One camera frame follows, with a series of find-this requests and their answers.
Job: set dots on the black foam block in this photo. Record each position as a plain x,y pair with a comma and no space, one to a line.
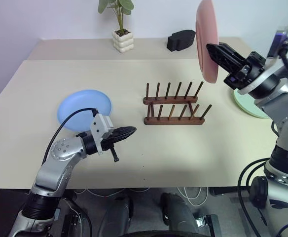
181,40

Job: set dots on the dark rounded shape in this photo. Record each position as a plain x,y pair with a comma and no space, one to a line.
178,214
117,217

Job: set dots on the wooden dish rack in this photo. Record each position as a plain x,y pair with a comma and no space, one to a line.
173,120

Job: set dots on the purple and white device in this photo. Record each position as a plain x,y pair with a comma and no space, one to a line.
279,39

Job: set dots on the black table frame bar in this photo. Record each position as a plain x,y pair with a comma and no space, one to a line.
227,190

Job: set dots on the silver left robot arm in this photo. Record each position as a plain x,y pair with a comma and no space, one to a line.
57,158

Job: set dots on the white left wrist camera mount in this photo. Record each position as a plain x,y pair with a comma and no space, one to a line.
97,127

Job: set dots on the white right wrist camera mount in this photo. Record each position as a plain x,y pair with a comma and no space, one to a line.
257,82

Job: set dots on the green leafy plant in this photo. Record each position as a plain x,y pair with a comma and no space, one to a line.
120,10

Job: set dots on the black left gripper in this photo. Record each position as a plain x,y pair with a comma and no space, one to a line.
109,142

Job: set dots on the blue plate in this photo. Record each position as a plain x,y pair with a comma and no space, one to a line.
80,108

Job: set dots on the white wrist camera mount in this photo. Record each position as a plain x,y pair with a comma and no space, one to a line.
257,82
97,127

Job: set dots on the black table foot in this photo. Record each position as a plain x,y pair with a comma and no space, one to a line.
208,224

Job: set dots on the white bubble plant pot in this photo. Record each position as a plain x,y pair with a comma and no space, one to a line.
123,42

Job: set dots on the green plate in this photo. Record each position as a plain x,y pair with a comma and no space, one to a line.
246,106

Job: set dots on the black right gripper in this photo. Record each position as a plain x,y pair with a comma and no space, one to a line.
253,64

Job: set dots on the pink plate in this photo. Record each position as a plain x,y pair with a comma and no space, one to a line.
207,27

